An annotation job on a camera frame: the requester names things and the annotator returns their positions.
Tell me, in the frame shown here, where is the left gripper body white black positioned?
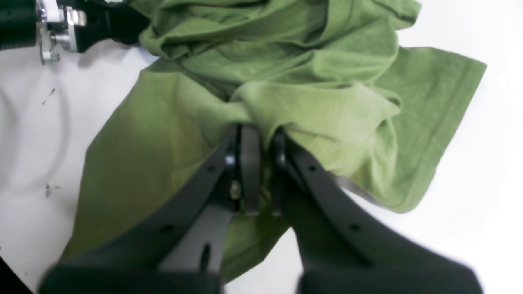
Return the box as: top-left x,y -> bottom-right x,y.
0,0 -> 88,65

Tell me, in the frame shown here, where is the olive green T-shirt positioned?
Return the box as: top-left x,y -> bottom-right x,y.
60,0 -> 487,281

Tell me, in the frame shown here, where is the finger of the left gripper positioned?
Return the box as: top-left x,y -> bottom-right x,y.
61,0 -> 150,53

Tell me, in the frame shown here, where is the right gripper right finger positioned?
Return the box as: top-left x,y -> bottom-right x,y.
270,129 -> 483,294

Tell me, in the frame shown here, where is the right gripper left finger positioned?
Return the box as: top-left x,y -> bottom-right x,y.
39,125 -> 262,294

